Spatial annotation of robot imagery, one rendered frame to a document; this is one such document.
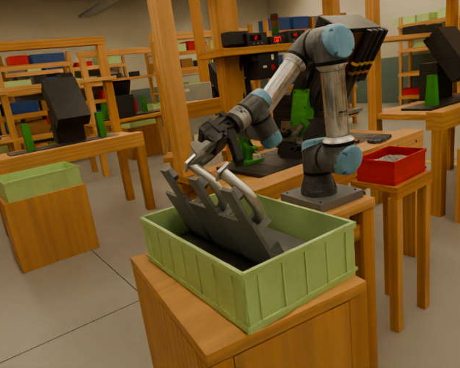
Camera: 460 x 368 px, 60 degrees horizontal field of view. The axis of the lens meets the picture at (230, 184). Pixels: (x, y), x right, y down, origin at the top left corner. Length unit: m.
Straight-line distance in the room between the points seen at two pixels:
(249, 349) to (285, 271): 0.21
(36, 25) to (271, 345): 11.38
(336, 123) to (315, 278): 0.61
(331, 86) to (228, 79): 1.03
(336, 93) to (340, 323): 0.77
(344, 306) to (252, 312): 0.31
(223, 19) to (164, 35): 0.40
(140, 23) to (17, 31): 3.34
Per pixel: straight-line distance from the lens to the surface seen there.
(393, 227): 2.11
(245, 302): 1.01
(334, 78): 1.49
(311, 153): 1.62
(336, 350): 1.29
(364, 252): 1.79
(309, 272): 1.12
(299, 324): 1.14
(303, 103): 2.34
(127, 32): 12.75
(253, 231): 1.06
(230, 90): 2.42
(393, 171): 2.03
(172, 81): 2.20
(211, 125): 1.23
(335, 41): 1.46
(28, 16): 12.04
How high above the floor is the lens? 1.42
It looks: 16 degrees down
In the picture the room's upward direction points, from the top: 7 degrees counter-clockwise
